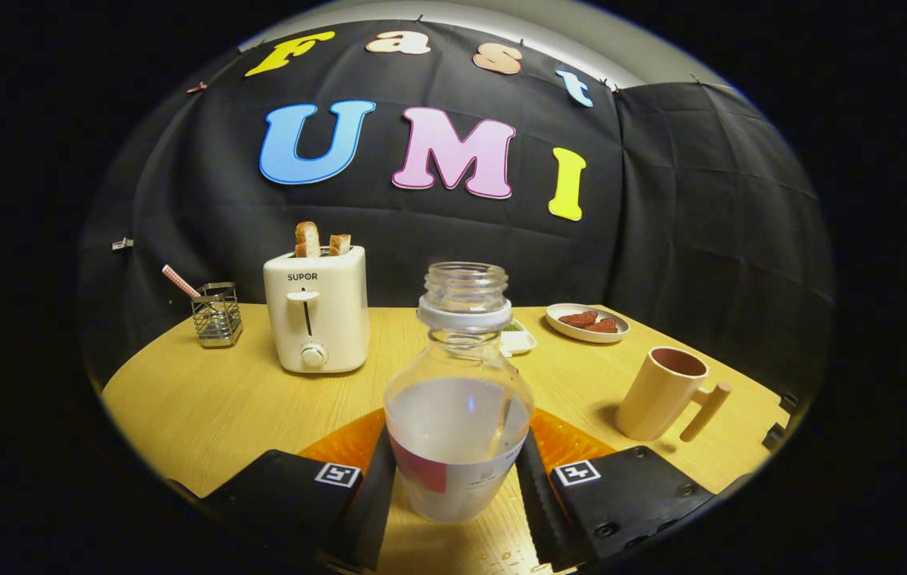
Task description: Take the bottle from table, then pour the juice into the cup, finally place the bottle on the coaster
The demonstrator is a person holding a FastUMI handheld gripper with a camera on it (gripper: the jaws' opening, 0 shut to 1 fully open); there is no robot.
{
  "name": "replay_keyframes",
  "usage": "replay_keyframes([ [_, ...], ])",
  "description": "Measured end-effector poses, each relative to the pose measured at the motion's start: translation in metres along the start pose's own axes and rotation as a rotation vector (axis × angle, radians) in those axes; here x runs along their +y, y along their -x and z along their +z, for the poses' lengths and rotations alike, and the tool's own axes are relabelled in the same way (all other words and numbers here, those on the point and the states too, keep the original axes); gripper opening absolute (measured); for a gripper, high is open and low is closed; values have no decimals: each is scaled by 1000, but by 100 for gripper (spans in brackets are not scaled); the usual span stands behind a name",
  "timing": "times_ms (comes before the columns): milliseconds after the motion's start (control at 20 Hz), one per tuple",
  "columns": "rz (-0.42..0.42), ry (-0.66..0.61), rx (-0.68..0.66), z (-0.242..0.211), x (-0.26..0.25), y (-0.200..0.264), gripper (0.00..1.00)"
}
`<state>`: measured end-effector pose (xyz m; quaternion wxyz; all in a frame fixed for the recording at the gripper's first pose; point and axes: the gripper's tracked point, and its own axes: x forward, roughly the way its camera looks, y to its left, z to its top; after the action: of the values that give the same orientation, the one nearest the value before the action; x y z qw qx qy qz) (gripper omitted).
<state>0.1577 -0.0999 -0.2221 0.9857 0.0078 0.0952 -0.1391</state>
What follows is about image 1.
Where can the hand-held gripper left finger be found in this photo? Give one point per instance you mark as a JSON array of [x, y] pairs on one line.
[[370, 511]]

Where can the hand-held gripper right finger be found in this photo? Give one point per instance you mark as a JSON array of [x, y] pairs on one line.
[[541, 511]]

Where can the clear plastic juice bottle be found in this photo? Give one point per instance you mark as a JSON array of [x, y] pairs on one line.
[[457, 431]]

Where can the wooden table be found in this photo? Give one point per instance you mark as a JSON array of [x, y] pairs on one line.
[[262, 415]]

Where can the white rectangular dish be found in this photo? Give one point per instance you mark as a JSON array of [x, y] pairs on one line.
[[519, 342]]

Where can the white round plate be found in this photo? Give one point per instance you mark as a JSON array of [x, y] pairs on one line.
[[561, 326]]

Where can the red meat piece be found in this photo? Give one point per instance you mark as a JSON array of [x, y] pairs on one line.
[[602, 326], [578, 319]]

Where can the white toaster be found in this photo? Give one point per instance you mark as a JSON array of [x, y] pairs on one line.
[[326, 319]]

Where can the black table clamp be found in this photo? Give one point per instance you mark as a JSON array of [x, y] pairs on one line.
[[774, 436], [789, 402]]

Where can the metal mesh basket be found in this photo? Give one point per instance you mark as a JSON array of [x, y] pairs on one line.
[[216, 319]]

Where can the toast slice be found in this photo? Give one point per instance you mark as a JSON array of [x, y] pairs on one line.
[[339, 244], [307, 239]]

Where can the pink striped straw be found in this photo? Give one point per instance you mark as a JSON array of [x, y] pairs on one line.
[[180, 280]]

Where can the black backdrop cloth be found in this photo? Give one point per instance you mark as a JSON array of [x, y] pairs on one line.
[[661, 224]]

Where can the white cloth clip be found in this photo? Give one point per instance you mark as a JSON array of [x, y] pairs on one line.
[[122, 243]]

